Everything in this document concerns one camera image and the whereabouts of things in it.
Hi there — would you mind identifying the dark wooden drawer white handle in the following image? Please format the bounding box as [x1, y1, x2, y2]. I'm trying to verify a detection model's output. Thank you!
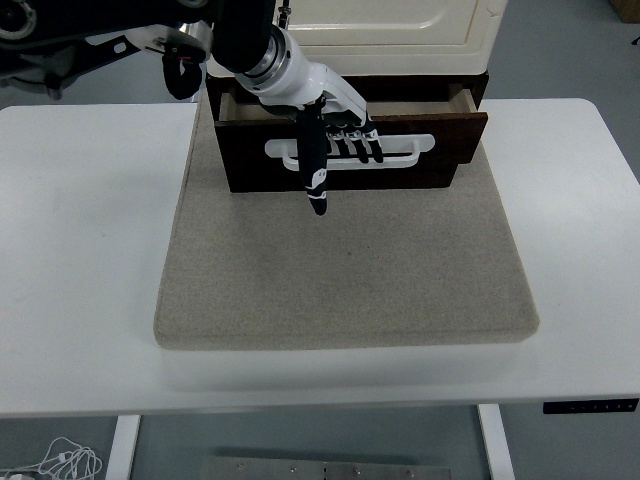
[214, 82, 490, 177]

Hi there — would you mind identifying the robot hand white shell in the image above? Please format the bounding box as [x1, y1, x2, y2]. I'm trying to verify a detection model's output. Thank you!
[234, 34, 386, 217]

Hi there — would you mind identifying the dark wooden drawer casing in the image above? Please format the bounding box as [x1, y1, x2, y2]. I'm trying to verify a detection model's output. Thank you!
[205, 69, 490, 194]

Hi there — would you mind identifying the black table control panel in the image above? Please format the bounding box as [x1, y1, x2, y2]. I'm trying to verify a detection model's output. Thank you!
[542, 397, 640, 415]

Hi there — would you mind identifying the beige fabric mat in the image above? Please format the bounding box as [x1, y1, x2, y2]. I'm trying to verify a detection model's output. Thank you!
[152, 99, 541, 351]

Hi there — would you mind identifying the cardboard box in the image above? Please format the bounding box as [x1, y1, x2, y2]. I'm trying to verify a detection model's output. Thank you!
[608, 0, 640, 24]

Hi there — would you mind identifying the white table leg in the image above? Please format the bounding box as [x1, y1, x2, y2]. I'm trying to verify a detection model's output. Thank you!
[104, 414, 142, 480]
[477, 403, 516, 480]

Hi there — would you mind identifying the white cable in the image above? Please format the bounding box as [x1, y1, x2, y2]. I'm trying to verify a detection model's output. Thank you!
[0, 436, 104, 480]

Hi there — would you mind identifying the cream plastic cabinet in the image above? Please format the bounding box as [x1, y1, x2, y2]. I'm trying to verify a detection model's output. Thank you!
[207, 0, 504, 77]

